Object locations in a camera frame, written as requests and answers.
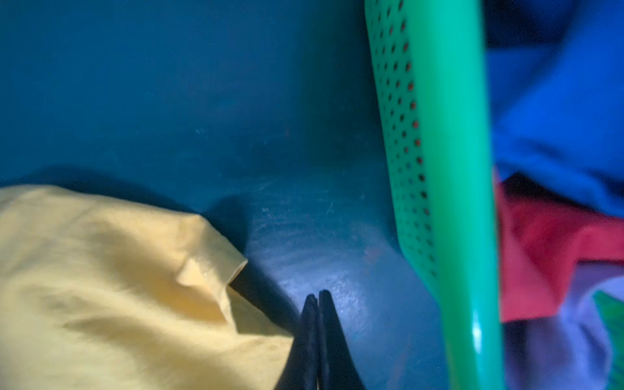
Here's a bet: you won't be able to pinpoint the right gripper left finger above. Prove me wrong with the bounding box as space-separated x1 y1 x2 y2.
275 294 319 390

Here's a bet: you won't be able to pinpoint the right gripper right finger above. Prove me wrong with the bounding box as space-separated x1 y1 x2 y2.
318 290 365 390

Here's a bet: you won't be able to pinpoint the yellow printed t-shirt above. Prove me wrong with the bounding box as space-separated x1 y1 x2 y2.
1 185 293 389

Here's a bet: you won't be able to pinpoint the green plastic laundry basket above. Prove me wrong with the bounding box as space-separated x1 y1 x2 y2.
364 1 505 389

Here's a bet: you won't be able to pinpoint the lavender t-shirt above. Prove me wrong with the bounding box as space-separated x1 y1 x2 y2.
503 263 623 389

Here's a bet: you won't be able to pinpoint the red t-shirt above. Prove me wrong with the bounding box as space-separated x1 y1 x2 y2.
496 174 623 323

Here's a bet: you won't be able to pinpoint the blue t-shirt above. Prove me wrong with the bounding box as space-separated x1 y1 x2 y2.
484 1 623 217

